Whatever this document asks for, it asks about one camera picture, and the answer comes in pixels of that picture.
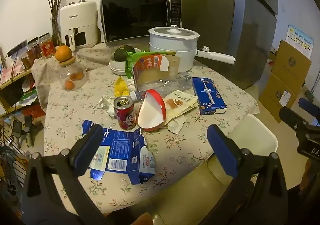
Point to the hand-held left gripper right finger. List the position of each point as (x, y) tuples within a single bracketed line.
[(221, 147)]

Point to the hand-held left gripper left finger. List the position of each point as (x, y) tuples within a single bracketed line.
[(88, 145)]

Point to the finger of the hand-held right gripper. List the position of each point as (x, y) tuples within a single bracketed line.
[(290, 116), (308, 107)]

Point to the torn blue milk carton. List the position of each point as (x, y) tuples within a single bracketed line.
[(120, 145)]

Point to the white plastic bin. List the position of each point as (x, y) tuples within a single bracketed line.
[(252, 135)]

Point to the red drink can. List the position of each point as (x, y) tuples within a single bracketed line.
[(126, 117)]

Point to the blue rectangular box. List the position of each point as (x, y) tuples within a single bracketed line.
[(208, 95)]

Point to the beige snack pouch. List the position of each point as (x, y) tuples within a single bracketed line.
[(178, 102)]

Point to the yellow wrapper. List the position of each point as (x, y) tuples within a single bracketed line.
[(121, 87)]

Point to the red and white paper bowl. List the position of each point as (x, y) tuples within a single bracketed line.
[(150, 115)]

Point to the clear plastic bottle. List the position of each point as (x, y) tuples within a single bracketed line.
[(172, 85)]

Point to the green plastic bag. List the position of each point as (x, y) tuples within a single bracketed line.
[(131, 61)]

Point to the orange torn cardboard carton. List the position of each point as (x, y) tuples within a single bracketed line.
[(150, 70)]

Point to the broom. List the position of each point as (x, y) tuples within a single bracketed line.
[(310, 95)]

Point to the cardboard box with white label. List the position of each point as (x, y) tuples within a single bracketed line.
[(275, 97)]

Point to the floral tablecloth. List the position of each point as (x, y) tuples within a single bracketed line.
[(187, 145)]

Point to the black tripod stand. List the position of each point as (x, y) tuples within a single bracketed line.
[(30, 127)]

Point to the small orange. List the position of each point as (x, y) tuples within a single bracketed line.
[(80, 76), (69, 85), (73, 76)]

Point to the clear glass jar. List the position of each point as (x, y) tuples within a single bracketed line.
[(72, 68)]

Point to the white shallow dish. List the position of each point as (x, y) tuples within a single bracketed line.
[(117, 71)]

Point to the cork jar lid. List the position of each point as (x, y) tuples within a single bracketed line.
[(67, 62)]

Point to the white patterned bowl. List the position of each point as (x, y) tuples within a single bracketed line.
[(118, 63)]

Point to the floral cabinet cover cloth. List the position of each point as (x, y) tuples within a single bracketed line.
[(95, 57)]

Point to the large orange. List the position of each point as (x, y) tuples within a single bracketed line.
[(63, 53)]

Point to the white electric pot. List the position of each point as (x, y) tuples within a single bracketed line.
[(185, 57)]

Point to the dark green squash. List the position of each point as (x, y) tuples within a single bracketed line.
[(123, 53)]

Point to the wooden shelf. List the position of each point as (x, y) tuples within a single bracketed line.
[(12, 82)]

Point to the small brown jar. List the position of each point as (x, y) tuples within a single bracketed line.
[(25, 63)]

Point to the clear glass vase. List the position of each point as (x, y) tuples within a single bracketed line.
[(56, 32)]

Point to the black power strip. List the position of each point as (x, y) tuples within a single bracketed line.
[(17, 48)]

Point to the white pot lid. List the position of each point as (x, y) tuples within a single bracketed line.
[(172, 32)]

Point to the white air fryer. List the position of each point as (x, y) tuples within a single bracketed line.
[(80, 20)]

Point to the grey refrigerator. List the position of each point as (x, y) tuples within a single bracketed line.
[(212, 15)]

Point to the black microwave oven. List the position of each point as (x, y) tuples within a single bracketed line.
[(135, 17)]

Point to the dried branches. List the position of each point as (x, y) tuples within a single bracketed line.
[(56, 2)]

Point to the wall poster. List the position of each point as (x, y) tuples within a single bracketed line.
[(300, 40)]

